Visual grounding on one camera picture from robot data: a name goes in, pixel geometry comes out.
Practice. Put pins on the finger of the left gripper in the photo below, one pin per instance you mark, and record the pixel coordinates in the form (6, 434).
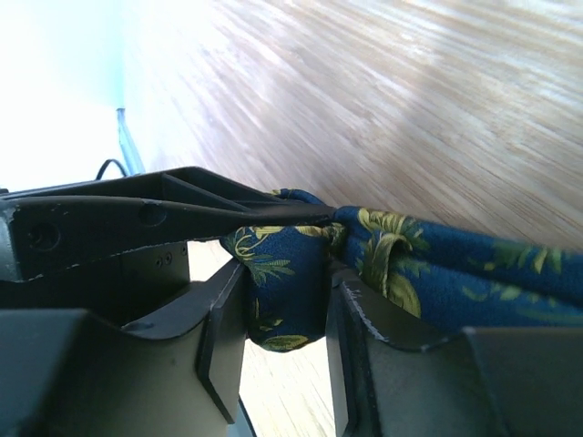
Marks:
(49, 230)

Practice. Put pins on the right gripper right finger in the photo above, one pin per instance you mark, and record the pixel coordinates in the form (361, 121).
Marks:
(394, 375)

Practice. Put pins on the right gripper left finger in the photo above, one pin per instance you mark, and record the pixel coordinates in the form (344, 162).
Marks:
(174, 372)

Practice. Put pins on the blue yellow floral tie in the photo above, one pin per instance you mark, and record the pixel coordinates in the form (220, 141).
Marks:
(447, 277)

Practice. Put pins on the aluminium frame rail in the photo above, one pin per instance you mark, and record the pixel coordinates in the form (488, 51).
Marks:
(128, 147)

